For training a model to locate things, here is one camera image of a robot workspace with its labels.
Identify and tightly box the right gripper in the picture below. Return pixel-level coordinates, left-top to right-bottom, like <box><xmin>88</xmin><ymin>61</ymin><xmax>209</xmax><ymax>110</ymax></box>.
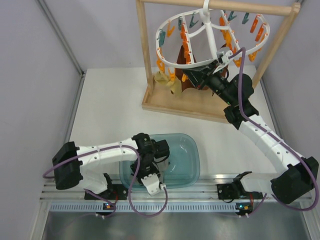
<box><xmin>183</xmin><ymin>60</ymin><xmax>235</xmax><ymax>106</ymax></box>

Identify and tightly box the yellow sock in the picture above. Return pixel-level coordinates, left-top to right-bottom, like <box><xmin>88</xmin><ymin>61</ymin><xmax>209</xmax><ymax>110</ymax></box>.
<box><xmin>153</xmin><ymin>70</ymin><xmax>174</xmax><ymax>87</ymax></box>
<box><xmin>169</xmin><ymin>77</ymin><xmax>182</xmax><ymax>97</ymax></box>

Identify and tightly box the white round clip hanger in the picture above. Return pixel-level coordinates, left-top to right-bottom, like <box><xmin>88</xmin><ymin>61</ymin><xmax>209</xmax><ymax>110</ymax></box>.
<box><xmin>155</xmin><ymin>0</ymin><xmax>271</xmax><ymax>76</ymax></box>

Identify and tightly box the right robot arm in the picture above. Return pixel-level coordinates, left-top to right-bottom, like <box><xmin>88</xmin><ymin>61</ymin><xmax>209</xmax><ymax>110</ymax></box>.
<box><xmin>182</xmin><ymin>60</ymin><xmax>319</xmax><ymax>205</ymax></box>

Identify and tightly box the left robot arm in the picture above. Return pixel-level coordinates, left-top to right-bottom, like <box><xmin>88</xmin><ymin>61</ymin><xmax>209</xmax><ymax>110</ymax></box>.
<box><xmin>52</xmin><ymin>133</ymin><xmax>170</xmax><ymax>199</ymax></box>

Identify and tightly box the wooden hanging rack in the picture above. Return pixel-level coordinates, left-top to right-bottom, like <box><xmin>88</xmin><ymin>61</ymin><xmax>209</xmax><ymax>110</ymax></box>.
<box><xmin>136</xmin><ymin>0</ymin><xmax>301</xmax><ymax>122</ymax></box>

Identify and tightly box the teal plastic tub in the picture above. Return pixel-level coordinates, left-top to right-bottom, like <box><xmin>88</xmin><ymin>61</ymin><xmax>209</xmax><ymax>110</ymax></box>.
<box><xmin>119</xmin><ymin>133</ymin><xmax>200</xmax><ymax>190</ymax></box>

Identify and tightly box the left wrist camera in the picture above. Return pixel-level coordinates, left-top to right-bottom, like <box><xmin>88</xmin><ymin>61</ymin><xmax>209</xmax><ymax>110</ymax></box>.
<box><xmin>140</xmin><ymin>173</ymin><xmax>167</xmax><ymax>196</ymax></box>

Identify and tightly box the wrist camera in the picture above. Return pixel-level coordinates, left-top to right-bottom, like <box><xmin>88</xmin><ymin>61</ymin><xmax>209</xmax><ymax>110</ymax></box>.
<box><xmin>216</xmin><ymin>50</ymin><xmax>235</xmax><ymax>65</ymax></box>
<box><xmin>140</xmin><ymin>173</ymin><xmax>167</xmax><ymax>196</ymax></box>

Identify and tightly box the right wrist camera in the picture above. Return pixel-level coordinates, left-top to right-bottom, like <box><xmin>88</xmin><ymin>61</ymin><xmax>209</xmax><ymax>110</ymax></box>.
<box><xmin>216</xmin><ymin>50</ymin><xmax>235</xmax><ymax>65</ymax></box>

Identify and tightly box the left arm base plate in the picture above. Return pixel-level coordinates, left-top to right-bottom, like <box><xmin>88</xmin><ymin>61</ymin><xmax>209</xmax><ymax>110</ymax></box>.
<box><xmin>98</xmin><ymin>184</ymin><xmax>128</xmax><ymax>201</ymax></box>

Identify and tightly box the slotted cable duct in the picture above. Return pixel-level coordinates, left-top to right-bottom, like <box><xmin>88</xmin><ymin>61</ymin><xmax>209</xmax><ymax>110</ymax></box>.
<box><xmin>49</xmin><ymin>201</ymin><xmax>251</xmax><ymax>213</ymax></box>

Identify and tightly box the aluminium mounting rail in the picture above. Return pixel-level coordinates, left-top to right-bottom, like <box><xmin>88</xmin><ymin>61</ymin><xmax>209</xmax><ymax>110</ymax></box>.
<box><xmin>39</xmin><ymin>172</ymin><xmax>313</xmax><ymax>201</ymax></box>

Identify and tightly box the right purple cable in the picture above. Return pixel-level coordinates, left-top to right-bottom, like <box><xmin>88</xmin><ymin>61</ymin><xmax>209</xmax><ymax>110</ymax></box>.
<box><xmin>228</xmin><ymin>47</ymin><xmax>318</xmax><ymax>218</ymax></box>

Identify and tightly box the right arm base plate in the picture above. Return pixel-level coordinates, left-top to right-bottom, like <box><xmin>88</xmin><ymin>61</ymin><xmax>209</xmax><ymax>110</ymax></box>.
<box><xmin>216</xmin><ymin>183</ymin><xmax>250</xmax><ymax>201</ymax></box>

